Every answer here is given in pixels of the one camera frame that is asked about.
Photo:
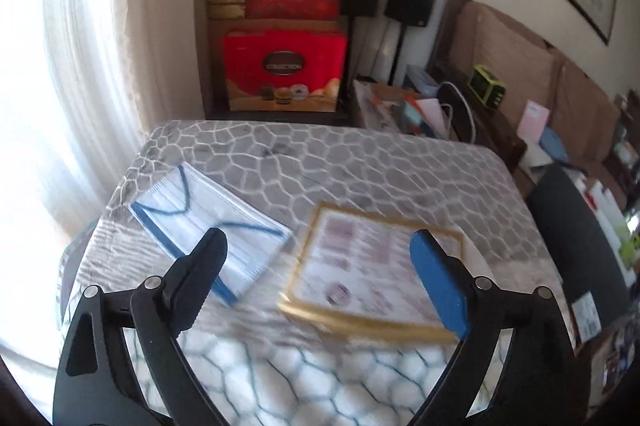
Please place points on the blue plush toy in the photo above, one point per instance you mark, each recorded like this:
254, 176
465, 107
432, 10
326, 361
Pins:
552, 144

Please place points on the white cardboard box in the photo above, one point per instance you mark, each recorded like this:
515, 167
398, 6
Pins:
612, 223

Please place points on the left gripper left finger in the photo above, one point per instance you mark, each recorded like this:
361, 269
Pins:
161, 313

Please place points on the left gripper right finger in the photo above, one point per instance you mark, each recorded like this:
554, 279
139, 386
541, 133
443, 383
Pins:
475, 310

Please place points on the pink booklet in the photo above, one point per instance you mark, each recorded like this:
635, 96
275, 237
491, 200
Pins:
533, 122

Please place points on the tan paper package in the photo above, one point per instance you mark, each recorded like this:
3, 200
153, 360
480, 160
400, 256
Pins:
353, 277

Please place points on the green black lantern device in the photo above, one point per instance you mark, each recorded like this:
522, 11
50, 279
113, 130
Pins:
486, 87

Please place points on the blue face mask pack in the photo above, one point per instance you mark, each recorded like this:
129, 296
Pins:
181, 207

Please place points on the brown sofa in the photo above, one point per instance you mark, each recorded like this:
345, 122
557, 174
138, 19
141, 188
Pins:
474, 34

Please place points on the red collection gift box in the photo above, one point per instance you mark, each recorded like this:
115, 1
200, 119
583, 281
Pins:
296, 70

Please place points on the cream curtain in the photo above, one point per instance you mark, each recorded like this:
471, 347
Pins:
119, 68

